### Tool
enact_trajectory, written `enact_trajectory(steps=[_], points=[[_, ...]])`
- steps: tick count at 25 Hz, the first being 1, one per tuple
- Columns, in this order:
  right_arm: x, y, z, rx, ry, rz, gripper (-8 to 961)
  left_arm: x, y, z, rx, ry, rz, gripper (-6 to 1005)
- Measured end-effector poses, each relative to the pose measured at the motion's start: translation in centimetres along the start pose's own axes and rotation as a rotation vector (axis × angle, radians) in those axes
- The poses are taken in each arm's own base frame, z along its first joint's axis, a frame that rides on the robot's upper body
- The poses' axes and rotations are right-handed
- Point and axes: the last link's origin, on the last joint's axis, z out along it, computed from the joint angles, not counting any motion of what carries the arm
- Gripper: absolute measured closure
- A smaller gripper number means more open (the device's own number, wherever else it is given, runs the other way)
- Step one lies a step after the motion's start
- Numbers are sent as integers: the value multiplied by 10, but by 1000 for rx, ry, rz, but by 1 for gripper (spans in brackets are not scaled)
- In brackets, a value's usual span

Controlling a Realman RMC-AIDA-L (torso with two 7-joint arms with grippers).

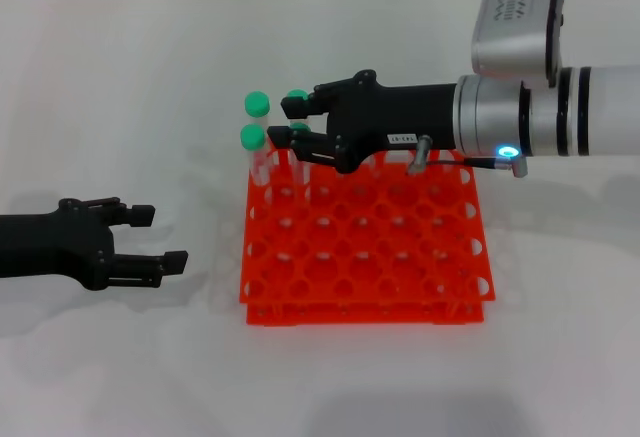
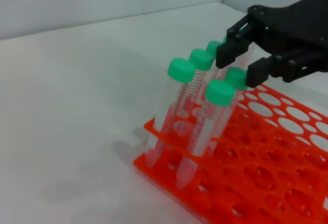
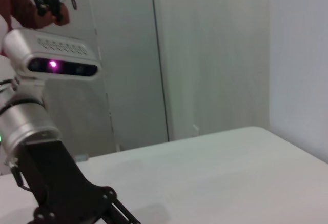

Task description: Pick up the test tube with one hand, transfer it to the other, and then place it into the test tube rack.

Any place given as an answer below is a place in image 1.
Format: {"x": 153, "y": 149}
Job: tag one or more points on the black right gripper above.
{"x": 400, "y": 117}

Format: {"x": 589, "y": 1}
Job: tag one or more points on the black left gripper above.
{"x": 55, "y": 244}

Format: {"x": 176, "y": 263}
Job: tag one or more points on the orange test tube rack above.
{"x": 320, "y": 317}

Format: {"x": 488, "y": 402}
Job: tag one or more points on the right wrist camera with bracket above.
{"x": 515, "y": 22}

